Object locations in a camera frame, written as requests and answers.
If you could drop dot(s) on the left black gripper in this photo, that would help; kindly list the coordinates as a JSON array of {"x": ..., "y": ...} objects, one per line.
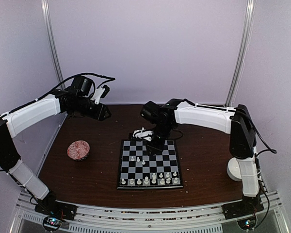
[{"x": 99, "y": 114}]

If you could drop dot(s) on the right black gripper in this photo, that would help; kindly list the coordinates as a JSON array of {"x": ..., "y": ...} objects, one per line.
[{"x": 157, "y": 149}]

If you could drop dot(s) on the black grey chessboard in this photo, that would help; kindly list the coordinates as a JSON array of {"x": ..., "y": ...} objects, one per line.
[{"x": 168, "y": 161}]

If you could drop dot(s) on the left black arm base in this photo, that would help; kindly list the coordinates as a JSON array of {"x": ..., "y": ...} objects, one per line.
[{"x": 57, "y": 213}]

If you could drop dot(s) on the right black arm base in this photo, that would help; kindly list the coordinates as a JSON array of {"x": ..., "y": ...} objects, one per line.
[{"x": 244, "y": 211}]

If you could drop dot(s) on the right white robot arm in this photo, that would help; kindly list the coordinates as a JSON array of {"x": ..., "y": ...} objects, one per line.
[{"x": 234, "y": 121}]

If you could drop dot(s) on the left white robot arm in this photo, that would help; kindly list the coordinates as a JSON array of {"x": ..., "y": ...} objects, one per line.
[{"x": 25, "y": 128}]

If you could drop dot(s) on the red patterned bowl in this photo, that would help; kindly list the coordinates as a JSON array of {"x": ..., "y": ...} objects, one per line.
[{"x": 78, "y": 150}]

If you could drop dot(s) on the white bowl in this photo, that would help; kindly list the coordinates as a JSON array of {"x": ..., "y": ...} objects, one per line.
[{"x": 233, "y": 170}]

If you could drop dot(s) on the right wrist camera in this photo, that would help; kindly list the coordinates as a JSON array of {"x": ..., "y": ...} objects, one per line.
[{"x": 141, "y": 134}]

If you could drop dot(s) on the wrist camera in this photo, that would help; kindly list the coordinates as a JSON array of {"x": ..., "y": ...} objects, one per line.
[
  {"x": 141, "y": 134},
  {"x": 100, "y": 93}
]

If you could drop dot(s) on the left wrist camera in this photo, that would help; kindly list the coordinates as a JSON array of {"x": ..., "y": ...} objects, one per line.
[{"x": 100, "y": 93}]

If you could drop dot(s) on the left aluminium frame post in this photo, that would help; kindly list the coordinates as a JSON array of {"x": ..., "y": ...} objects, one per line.
[{"x": 52, "y": 45}]

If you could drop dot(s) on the aluminium frame post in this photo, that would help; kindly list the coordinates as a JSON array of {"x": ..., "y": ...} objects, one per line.
[
  {"x": 244, "y": 44},
  {"x": 52, "y": 45}
]

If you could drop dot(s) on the right aluminium frame post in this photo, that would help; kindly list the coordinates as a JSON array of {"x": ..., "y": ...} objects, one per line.
[{"x": 244, "y": 44}]

